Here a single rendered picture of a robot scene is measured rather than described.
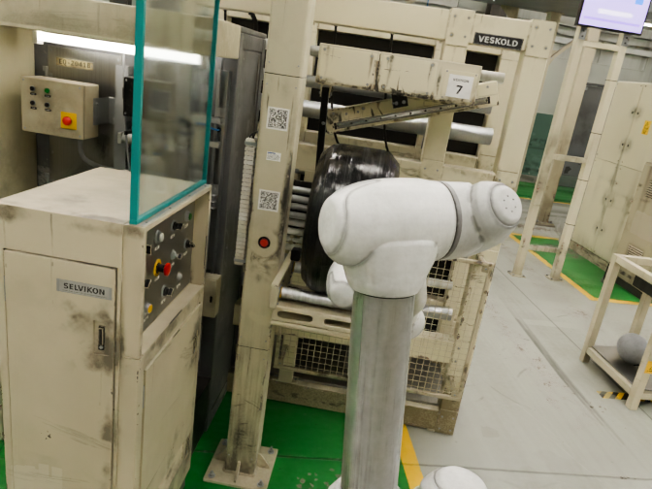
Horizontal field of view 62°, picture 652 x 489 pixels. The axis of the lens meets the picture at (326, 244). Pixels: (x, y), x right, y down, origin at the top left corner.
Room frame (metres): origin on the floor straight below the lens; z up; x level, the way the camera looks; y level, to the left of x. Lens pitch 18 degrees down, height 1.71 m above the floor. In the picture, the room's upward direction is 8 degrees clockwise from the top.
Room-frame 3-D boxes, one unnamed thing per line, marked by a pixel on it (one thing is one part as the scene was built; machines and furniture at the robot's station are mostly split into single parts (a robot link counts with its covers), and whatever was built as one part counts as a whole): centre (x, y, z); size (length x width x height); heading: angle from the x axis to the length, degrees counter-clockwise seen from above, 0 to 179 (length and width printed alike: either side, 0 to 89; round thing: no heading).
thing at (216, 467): (1.97, 0.22, 0.02); 0.27 x 0.27 x 0.04; 86
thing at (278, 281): (1.99, 0.14, 0.90); 0.40 x 0.03 x 0.10; 176
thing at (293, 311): (1.84, -0.02, 0.84); 0.36 x 0.09 x 0.06; 86
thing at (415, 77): (2.26, -0.18, 1.71); 0.61 x 0.25 x 0.15; 86
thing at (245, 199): (1.95, 0.31, 1.19); 0.05 x 0.04 x 0.48; 176
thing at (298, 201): (2.37, 0.16, 1.05); 0.20 x 0.15 x 0.30; 86
